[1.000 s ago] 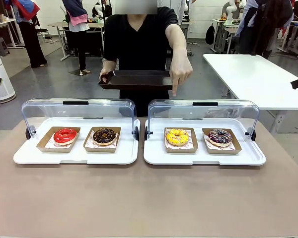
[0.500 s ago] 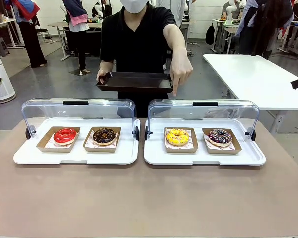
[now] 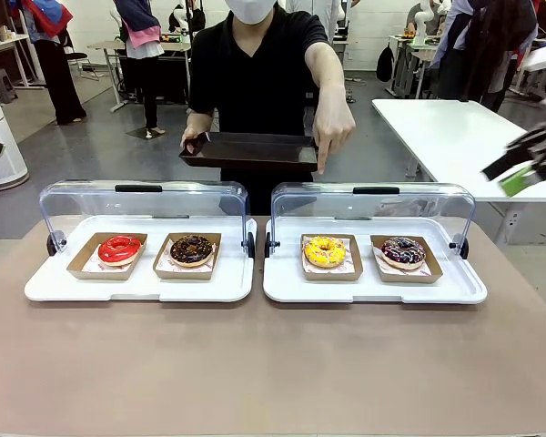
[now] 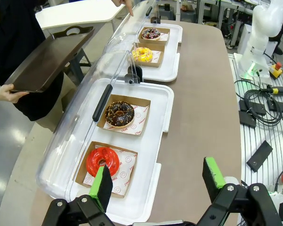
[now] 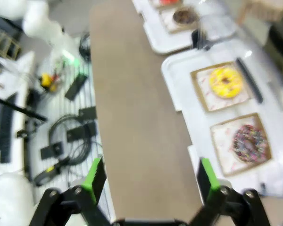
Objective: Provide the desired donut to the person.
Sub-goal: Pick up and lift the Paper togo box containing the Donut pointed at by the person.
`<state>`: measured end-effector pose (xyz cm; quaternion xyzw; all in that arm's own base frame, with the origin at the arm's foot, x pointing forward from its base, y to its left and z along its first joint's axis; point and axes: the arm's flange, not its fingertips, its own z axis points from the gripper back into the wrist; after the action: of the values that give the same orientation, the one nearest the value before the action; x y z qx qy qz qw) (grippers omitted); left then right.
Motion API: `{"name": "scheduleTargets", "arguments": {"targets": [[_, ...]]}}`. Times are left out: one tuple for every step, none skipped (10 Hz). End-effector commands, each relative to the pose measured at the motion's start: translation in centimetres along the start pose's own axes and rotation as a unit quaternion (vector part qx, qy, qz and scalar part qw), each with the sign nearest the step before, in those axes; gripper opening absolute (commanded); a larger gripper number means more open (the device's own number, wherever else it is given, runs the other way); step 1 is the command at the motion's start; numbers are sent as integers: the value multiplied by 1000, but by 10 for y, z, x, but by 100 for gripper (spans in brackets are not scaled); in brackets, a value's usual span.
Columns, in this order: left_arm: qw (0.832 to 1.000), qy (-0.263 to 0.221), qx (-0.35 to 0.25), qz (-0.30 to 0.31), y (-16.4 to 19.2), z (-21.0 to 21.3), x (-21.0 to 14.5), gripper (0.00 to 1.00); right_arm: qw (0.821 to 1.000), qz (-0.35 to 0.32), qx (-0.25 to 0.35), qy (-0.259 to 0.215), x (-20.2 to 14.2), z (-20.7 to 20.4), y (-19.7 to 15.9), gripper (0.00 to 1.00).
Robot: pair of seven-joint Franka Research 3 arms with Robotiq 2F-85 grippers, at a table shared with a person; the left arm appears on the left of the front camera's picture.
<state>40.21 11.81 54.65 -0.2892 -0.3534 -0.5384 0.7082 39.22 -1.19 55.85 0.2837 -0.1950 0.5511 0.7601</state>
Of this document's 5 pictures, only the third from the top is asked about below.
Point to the red glazed donut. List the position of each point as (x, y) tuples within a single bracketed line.
[(111, 255)]

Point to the brown paper donut box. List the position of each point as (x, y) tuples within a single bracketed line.
[(79, 268), (434, 275), (161, 272), (355, 273)]

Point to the yellow sprinkled donut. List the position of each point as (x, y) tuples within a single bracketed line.
[(314, 257)]

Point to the black serving tray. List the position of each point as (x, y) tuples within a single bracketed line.
[(255, 152)]

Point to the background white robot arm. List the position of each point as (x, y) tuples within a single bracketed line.
[(422, 20)]

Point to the person's left forearm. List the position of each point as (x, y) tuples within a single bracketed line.
[(325, 73)]

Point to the person's right forearm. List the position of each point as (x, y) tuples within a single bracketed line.
[(199, 119)]

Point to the dark purple drizzled donut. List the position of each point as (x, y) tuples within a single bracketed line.
[(393, 259)]

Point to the chocolate glazed donut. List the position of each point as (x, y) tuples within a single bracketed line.
[(182, 257)]

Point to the person's black shirt torso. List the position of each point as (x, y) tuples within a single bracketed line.
[(259, 77)]

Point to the person's left hand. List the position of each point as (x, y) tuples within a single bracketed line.
[(334, 125)]

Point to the person's right hand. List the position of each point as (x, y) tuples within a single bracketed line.
[(192, 134)]

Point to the grey plastic stool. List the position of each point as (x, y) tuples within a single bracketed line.
[(2, 84)]

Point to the white table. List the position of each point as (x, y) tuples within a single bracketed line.
[(437, 132)]

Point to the black hinge knob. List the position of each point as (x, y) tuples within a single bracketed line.
[(251, 245), (51, 245), (268, 245), (463, 248)]

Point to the clear plastic tray lid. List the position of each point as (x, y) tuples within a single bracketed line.
[(191, 202), (418, 207)]

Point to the bystander in red blue jacket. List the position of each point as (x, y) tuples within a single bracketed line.
[(61, 73)]

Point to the bystander in dark coat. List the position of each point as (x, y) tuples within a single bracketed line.
[(482, 50)]

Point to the white display tray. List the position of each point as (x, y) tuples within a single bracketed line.
[(282, 284), (50, 284)]

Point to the black hanging backpack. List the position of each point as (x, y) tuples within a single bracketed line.
[(385, 64)]

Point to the background work desk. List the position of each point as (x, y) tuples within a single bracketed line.
[(114, 45)]

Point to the bystander in pink blue top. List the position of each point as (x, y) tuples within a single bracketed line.
[(143, 45)]

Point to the white face mask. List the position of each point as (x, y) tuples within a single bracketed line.
[(250, 11)]

